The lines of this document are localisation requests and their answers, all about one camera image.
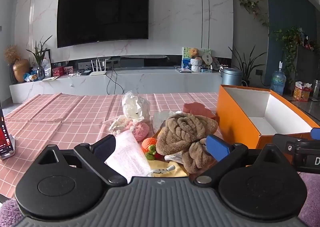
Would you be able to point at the red box on console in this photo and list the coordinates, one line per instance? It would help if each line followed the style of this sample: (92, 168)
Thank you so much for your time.
(62, 70)

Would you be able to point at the blue water jug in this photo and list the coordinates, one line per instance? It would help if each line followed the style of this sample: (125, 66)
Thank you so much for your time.
(278, 80)

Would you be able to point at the grey metal trash can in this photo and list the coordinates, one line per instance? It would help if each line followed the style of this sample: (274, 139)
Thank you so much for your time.
(231, 76)

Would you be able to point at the hanging vine plant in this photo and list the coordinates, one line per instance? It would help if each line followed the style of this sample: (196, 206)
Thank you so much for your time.
(290, 40)

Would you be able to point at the white wifi router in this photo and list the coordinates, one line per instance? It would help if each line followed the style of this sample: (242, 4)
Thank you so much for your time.
(97, 69)

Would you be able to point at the white plastic bag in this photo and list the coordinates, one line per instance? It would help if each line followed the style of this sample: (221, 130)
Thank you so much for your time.
(135, 107)

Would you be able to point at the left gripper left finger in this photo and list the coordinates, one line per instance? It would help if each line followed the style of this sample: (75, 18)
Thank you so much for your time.
(94, 157)

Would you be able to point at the pink white crochet pouch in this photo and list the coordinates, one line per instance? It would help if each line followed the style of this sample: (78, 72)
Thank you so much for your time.
(139, 130)

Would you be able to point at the golden vase with dried flowers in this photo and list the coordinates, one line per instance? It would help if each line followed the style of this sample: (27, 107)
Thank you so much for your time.
(18, 66)

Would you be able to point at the orange cardboard box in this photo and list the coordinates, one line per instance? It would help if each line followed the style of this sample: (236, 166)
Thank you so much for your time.
(252, 116)

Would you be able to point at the pink checkered tablecloth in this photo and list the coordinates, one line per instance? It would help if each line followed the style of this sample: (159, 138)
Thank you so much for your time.
(61, 119)

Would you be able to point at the orange crochet fruit toy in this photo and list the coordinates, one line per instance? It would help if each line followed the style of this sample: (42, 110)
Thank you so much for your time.
(149, 148)

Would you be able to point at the red bear shaped sponge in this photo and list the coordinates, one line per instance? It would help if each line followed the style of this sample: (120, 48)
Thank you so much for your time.
(196, 108)

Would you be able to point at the green plant in glass vase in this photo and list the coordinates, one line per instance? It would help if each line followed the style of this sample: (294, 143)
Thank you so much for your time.
(39, 52)

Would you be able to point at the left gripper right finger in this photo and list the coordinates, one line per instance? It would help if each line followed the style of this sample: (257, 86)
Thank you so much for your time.
(228, 157)

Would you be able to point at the smartphone on stand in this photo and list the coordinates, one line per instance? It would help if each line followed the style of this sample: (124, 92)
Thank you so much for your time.
(7, 141)

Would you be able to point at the black wall television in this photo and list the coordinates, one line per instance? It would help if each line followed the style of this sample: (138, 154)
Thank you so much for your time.
(90, 21)

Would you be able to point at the brown towel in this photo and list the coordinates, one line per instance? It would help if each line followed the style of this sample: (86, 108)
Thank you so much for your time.
(186, 133)

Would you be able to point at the green floor plant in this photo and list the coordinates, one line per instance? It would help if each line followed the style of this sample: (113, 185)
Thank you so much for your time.
(246, 64)

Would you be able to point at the teddy bear on yarn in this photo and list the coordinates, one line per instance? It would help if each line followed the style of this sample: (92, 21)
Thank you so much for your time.
(195, 60)

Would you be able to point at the white tissue pack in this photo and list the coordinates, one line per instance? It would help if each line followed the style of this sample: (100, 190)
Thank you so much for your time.
(128, 158)

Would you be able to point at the white marble tv console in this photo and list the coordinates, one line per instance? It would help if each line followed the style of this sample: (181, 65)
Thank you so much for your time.
(145, 81)

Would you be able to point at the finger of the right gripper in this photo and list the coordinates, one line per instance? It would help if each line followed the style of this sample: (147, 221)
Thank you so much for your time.
(315, 134)

